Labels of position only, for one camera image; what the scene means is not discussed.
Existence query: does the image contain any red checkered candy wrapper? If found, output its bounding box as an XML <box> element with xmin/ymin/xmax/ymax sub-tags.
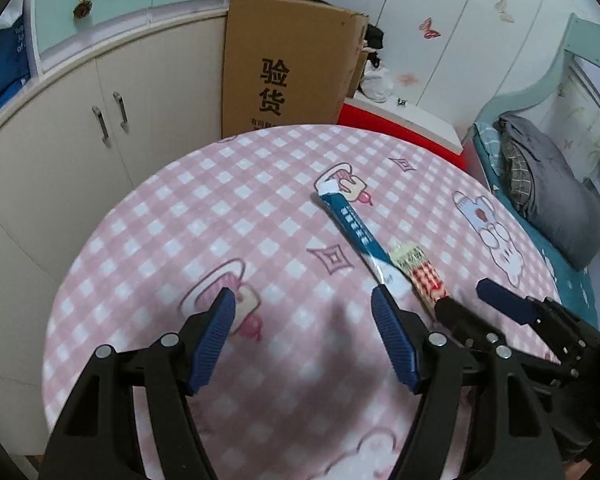
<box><xmin>389</xmin><ymin>242</ymin><xmax>449</xmax><ymax>318</ymax></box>

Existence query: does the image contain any blue stick wrapper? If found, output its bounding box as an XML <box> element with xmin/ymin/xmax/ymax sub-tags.
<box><xmin>316</xmin><ymin>180</ymin><xmax>413</xmax><ymax>299</ymax></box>

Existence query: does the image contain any grey folded blanket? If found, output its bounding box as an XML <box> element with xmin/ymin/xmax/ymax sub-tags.
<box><xmin>498</xmin><ymin>114</ymin><xmax>600</xmax><ymax>271</ymax></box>

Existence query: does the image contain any pink checkered tablecloth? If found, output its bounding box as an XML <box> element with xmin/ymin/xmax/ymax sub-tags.
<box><xmin>43</xmin><ymin>126</ymin><xmax>556</xmax><ymax>479</ymax></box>

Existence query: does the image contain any red white storage box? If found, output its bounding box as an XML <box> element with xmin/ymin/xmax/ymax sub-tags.
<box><xmin>338</xmin><ymin>92</ymin><xmax>467</xmax><ymax>170</ymax></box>

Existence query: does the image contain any white long cabinet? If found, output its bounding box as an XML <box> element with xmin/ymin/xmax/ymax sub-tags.
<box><xmin>0</xmin><ymin>10</ymin><xmax>226</xmax><ymax>455</ymax></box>

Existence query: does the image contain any brown cardboard box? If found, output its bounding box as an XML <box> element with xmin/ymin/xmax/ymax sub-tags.
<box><xmin>222</xmin><ymin>0</ymin><xmax>368</xmax><ymax>138</ymax></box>

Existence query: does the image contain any blue fabric bag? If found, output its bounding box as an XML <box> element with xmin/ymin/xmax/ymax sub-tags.
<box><xmin>0</xmin><ymin>16</ymin><xmax>30</xmax><ymax>108</ymax></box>

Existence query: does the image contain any teal bed frame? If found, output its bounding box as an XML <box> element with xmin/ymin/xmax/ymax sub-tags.
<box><xmin>469</xmin><ymin>15</ymin><xmax>600</xmax><ymax>330</ymax></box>

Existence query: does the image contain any pink butterfly wall sticker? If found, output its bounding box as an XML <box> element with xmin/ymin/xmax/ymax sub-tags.
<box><xmin>418</xmin><ymin>18</ymin><xmax>441</xmax><ymax>40</ymax></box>

